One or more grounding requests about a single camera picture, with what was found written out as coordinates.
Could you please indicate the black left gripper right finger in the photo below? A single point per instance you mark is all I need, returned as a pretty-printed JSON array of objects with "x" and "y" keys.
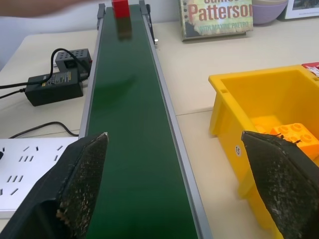
[{"x": 286, "y": 184}]

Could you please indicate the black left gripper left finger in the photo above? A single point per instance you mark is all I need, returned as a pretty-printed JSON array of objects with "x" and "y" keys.
[{"x": 74, "y": 189}]

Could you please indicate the green conveyor belt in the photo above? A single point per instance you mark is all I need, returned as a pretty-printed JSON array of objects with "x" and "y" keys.
[{"x": 129, "y": 124}]

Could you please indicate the grey control box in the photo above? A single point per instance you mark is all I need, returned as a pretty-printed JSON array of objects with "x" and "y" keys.
[{"x": 72, "y": 59}]

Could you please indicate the orange toy block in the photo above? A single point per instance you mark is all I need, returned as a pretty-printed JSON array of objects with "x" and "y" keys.
[{"x": 297, "y": 138}]

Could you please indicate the white power strip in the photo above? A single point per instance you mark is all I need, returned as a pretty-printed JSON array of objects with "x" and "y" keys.
[{"x": 27, "y": 161}]

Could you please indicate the yellow plastic bin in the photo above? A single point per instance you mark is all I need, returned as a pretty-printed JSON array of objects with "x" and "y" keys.
[{"x": 259, "y": 104}]

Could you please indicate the black power adapter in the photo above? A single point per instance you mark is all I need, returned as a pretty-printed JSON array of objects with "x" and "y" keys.
[{"x": 54, "y": 87}]

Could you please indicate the purple plastic bowl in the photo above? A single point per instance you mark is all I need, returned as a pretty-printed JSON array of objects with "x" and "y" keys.
[{"x": 268, "y": 11}]

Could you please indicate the framed picture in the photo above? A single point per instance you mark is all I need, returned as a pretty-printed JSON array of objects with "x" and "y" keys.
[{"x": 302, "y": 8}]

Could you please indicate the James Patterson paperback book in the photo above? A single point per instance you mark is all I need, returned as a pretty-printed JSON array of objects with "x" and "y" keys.
[{"x": 216, "y": 18}]

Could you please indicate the red toy block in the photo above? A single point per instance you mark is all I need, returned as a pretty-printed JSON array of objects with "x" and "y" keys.
[{"x": 121, "y": 8}]

